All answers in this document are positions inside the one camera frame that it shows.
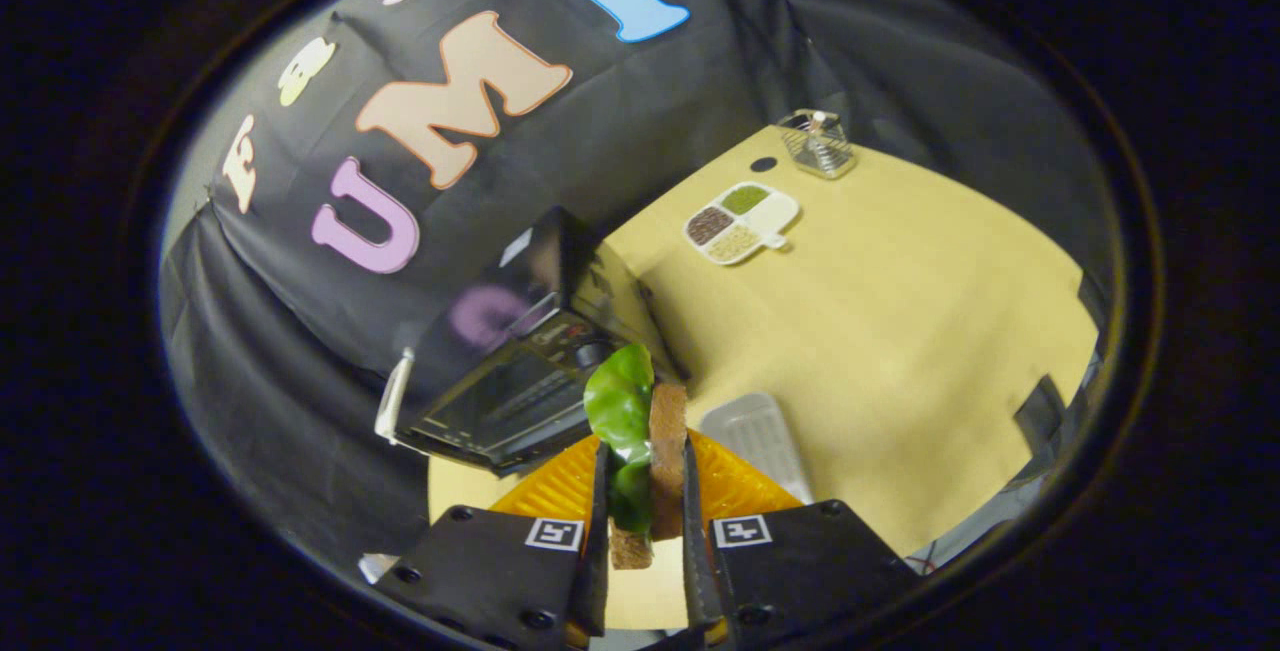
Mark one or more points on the toast sandwich with green lettuce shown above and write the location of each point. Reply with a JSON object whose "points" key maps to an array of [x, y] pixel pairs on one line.
{"points": [[665, 451]]}

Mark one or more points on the black toaster oven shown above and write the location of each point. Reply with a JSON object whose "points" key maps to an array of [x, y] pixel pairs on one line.
{"points": [[500, 401]]}

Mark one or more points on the small black round disc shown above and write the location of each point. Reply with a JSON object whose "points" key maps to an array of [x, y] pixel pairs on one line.
{"points": [[763, 164]]}

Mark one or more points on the white divided dish with grains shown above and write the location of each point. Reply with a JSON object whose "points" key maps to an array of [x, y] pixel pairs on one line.
{"points": [[735, 221]]}

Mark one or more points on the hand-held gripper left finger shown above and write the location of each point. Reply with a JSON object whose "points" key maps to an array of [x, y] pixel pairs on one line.
{"points": [[480, 571]]}

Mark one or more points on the grey ribbed plastic tray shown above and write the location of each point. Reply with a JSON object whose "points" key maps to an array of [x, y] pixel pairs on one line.
{"points": [[760, 441]]}

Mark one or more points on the black backdrop cloth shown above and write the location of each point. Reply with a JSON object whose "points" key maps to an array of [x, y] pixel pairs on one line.
{"points": [[300, 381]]}

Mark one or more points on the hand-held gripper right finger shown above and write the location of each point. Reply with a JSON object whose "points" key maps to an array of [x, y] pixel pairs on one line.
{"points": [[810, 561]]}

